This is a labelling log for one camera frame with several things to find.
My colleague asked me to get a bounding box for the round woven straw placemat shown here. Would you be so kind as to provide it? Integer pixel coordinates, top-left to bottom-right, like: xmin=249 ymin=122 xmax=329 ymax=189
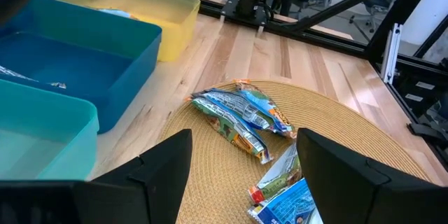
xmin=157 ymin=79 xmax=433 ymax=224

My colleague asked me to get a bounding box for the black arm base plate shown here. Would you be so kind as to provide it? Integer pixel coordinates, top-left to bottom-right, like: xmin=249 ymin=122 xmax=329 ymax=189
xmin=219 ymin=0 xmax=278 ymax=28

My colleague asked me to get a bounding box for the yellow translucent plastic bin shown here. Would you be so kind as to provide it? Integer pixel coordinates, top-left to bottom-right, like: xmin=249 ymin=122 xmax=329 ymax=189
xmin=36 ymin=0 xmax=201 ymax=62

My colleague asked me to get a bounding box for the teal translucent plastic bin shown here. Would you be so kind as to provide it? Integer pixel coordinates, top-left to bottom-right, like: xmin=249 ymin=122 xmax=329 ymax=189
xmin=0 ymin=78 xmax=101 ymax=182

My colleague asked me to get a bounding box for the grey office chair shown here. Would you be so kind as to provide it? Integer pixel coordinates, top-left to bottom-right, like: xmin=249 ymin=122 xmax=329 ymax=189
xmin=349 ymin=0 xmax=391 ymax=35

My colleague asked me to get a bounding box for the black aluminium table frame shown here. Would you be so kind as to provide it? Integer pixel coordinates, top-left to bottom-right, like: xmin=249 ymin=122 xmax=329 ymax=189
xmin=132 ymin=0 xmax=448 ymax=169

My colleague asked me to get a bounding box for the black clamp bracket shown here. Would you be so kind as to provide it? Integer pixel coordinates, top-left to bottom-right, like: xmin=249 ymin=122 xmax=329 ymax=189
xmin=407 ymin=122 xmax=448 ymax=144

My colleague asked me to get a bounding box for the silver aluminium bracket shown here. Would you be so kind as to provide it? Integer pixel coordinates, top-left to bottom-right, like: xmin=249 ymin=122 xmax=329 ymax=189
xmin=380 ymin=22 xmax=403 ymax=85

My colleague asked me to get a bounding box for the blue plastic bin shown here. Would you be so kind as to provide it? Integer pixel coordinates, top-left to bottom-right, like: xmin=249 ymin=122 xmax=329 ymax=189
xmin=0 ymin=0 xmax=163 ymax=134

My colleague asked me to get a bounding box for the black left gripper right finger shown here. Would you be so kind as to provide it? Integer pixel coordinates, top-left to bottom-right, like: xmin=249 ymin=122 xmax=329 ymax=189
xmin=296 ymin=128 xmax=448 ymax=224

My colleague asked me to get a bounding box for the green blue granola bar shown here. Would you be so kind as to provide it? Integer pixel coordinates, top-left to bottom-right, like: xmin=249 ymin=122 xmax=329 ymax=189
xmin=187 ymin=96 xmax=274 ymax=165

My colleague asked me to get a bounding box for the green orange granola bar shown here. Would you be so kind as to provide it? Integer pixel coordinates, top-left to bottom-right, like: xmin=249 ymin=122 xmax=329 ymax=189
xmin=247 ymin=142 xmax=302 ymax=204

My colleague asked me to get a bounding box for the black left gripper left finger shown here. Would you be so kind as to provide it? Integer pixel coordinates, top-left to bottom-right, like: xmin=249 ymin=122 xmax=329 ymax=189
xmin=75 ymin=129 xmax=193 ymax=224

